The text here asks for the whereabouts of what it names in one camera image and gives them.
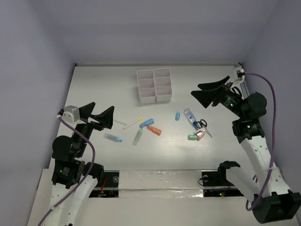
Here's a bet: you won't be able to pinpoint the light blue marker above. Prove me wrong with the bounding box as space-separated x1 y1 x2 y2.
104 133 122 143

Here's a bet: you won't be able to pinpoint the light blue marker cap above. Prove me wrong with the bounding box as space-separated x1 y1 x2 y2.
175 112 181 121

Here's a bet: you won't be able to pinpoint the black handled scissors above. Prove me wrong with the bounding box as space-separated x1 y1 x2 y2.
197 119 212 138

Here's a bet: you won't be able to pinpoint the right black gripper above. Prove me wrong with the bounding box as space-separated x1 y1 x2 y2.
191 75 246 119

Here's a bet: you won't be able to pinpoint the white organizer tray right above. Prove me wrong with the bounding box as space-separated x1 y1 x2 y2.
154 68 172 103

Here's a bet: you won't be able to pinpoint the green eraser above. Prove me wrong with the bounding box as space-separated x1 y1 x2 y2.
188 134 198 141

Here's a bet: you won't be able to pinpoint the white pen yellow cap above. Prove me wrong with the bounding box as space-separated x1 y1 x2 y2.
123 117 143 129

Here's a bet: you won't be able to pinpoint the pink white correction tape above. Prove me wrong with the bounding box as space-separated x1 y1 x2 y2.
194 128 206 141

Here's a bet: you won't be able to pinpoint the clear glue bottle blue cap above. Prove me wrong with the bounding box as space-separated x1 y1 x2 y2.
184 108 199 129

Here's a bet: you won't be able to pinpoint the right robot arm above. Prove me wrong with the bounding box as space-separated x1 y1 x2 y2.
191 75 301 224

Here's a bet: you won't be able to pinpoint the orange highlighter marker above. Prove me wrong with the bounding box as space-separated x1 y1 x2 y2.
147 125 162 136

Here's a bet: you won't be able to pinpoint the green clear highlighter marker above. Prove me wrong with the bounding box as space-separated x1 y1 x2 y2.
133 128 143 145

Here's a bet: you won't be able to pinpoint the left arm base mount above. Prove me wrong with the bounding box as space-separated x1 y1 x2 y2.
89 170 119 198

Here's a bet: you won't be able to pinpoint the blue highlighter marker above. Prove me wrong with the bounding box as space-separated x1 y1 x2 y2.
139 119 154 128

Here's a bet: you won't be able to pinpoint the white organizer tray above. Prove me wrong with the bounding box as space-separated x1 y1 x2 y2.
154 68 172 103
136 70 156 104

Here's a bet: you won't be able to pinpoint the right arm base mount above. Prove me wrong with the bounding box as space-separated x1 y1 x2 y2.
198 171 243 197

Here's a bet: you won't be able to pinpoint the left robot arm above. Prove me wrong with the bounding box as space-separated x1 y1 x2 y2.
39 102 115 226

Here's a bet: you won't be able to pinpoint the white thin pen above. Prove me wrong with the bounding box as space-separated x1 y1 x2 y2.
113 119 127 126

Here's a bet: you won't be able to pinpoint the white organizer tray left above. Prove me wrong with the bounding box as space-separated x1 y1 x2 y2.
136 70 156 104

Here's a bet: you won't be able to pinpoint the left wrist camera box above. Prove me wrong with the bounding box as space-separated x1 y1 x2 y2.
59 105 80 123

